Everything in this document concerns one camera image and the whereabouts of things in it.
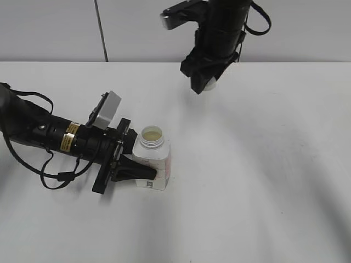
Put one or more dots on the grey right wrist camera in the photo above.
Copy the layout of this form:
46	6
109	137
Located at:
183	12

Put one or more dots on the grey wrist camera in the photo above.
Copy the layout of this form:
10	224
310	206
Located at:
104	112
183	12

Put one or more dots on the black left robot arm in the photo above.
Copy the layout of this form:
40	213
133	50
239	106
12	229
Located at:
28	124

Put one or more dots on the white square plastic bottle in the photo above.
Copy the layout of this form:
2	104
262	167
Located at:
153	149

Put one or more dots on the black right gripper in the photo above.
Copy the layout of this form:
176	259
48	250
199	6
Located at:
201	67

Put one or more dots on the white round bottle cap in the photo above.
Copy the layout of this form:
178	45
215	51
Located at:
211	84

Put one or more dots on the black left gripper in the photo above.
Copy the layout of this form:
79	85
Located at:
103	147

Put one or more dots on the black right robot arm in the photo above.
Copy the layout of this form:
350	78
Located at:
216	41

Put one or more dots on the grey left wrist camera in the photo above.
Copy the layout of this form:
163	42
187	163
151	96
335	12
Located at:
104	112

